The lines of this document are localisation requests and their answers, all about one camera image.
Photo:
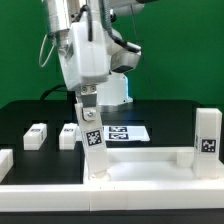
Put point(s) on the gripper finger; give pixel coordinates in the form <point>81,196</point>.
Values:
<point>87,97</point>

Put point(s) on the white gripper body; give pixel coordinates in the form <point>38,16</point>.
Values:
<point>85,62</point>

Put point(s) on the white desk tabletop panel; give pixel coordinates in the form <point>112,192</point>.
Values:
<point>159,164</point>

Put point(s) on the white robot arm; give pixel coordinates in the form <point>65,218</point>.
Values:
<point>123,56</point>

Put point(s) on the fiducial marker sheet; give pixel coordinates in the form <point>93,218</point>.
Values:
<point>126,133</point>

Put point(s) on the white L-shaped obstacle fence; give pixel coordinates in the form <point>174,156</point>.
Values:
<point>110,195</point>

